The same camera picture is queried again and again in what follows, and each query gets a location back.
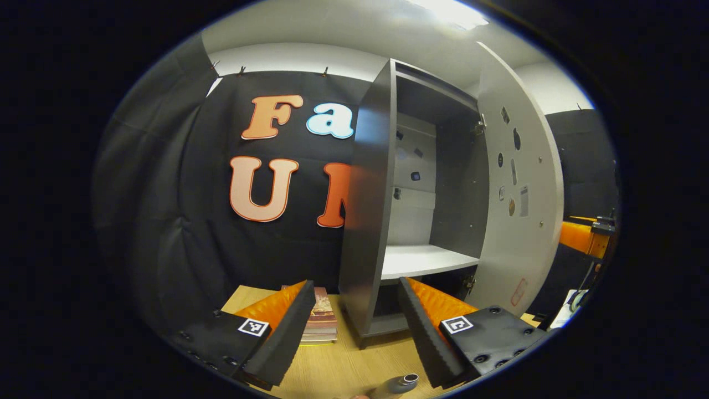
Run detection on wide ceiling light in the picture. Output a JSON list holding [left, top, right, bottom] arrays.
[[410, 0, 491, 31]]

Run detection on small white box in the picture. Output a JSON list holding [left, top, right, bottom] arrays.
[[550, 288, 589, 330]]

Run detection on silver drink bottle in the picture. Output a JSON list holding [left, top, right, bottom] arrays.
[[367, 373, 420, 399]]

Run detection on black backdrop cloth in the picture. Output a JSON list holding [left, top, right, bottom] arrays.
[[177, 69, 378, 329], [91, 36, 220, 334], [526, 108, 620, 329]]

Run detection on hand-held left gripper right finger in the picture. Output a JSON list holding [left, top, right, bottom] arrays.
[[398, 276, 549, 390]]

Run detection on grey cabinet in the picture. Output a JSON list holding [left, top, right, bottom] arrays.
[[338, 58, 491, 350]]

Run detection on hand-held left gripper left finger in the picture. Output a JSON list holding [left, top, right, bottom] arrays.
[[172, 280, 317, 391]]

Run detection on brown cover book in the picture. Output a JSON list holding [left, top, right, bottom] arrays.
[[281, 285, 337, 329]]

